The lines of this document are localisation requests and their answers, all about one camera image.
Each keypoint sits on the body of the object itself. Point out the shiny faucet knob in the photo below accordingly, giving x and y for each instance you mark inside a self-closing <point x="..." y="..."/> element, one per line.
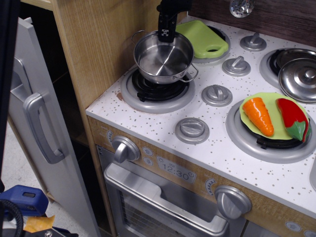
<point x="241" y="8"/>

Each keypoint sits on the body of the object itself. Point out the yellow tape piece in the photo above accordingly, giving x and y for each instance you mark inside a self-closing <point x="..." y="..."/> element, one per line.
<point x="37" y="224"/>

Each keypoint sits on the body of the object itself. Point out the green plastic cutting board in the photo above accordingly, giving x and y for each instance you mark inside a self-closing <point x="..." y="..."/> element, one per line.
<point x="206" y="43"/>

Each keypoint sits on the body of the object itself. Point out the silver fridge door handle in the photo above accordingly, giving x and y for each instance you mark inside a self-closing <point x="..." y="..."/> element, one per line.
<point x="31" y="107"/>

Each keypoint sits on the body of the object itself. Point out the small steel pot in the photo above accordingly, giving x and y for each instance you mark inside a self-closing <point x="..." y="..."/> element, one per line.
<point x="164" y="62"/>

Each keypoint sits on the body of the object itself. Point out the silver oven knob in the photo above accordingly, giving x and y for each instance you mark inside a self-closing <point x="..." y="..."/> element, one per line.
<point x="232" y="203"/>
<point x="125" y="149"/>

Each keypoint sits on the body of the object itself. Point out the grey fridge door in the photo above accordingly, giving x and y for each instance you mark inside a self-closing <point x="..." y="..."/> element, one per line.
<point x="63" y="181"/>

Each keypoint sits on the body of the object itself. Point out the grey stove top knob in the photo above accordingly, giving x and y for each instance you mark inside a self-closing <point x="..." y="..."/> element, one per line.
<point x="236" y="67"/>
<point x="192" y="131"/>
<point x="253" y="43"/>
<point x="217" y="96"/>

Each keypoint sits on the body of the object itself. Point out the steel pan under lid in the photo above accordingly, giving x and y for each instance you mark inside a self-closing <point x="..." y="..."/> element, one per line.
<point x="288" y="55"/>

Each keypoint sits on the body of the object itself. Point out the back right stove burner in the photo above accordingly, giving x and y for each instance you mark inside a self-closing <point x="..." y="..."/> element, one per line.
<point x="269" y="69"/>

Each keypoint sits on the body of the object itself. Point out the front right stove burner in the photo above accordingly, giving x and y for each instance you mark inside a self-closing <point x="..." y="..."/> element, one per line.
<point x="247" y="142"/>

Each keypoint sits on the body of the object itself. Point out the front left stove burner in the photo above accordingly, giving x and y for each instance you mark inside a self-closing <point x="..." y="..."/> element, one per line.
<point x="148" y="97"/>

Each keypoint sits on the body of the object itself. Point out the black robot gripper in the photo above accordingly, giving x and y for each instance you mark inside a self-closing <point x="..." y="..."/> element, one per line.
<point x="168" y="11"/>

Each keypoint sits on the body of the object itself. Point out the blue device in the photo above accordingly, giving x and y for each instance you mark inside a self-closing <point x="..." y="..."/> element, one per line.
<point x="31" y="201"/>

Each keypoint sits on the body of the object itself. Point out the left silver oven knob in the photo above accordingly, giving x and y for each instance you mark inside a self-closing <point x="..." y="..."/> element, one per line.
<point x="125" y="149"/>

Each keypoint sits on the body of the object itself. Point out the right silver oven knob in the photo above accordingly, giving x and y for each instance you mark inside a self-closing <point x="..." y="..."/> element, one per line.
<point x="232" y="203"/>

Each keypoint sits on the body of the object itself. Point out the oven clock display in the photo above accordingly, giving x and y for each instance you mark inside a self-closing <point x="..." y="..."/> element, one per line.
<point x="176" y="170"/>

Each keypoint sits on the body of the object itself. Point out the steel pot lid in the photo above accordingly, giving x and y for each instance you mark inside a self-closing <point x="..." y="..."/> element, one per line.
<point x="297" y="79"/>

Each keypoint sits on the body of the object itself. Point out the light green plate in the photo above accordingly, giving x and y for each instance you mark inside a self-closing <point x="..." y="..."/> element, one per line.
<point x="270" y="101"/>

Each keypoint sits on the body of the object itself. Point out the wooden toy kitchen cabinet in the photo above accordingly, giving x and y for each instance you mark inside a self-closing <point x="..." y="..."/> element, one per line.
<point x="94" y="35"/>

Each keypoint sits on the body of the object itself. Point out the silver oven door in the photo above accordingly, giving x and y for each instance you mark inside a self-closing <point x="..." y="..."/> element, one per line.
<point x="144" y="204"/>

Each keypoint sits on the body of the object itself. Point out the orange toy carrot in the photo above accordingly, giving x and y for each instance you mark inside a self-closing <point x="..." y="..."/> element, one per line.
<point x="258" y="114"/>

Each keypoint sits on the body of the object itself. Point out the red toy chili pepper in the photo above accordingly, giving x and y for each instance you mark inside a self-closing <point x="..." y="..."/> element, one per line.
<point x="294" y="119"/>

